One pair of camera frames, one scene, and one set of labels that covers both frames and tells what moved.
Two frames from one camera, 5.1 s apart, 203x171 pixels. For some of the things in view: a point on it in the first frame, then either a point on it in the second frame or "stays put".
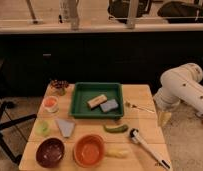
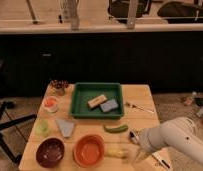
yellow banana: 119,153 stays put
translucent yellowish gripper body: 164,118 → 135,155
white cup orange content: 50,104 stays put
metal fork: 128,104 stays put
